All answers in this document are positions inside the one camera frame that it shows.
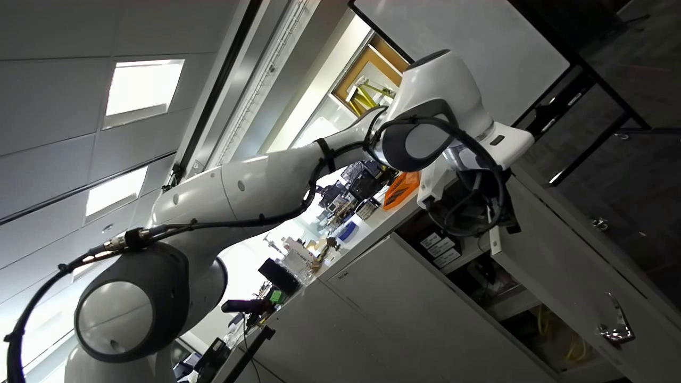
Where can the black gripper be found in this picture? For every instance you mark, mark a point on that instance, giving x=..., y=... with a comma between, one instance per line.
x=464, y=206

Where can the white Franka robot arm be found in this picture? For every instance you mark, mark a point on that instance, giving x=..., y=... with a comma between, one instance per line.
x=263, y=184

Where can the white storage cabinet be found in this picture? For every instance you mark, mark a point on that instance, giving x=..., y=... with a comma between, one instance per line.
x=386, y=216

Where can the plain white cabinet door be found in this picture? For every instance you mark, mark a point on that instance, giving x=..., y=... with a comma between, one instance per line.
x=396, y=319

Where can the large white panel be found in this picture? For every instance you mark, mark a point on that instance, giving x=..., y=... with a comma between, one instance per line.
x=482, y=49

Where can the large ceiling light panel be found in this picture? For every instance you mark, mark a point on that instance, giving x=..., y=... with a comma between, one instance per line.
x=140, y=87

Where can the small ceiling light panel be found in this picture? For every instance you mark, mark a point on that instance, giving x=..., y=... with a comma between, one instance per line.
x=118, y=189

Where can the dark frame desk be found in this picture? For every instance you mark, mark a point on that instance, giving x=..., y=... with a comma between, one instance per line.
x=639, y=44

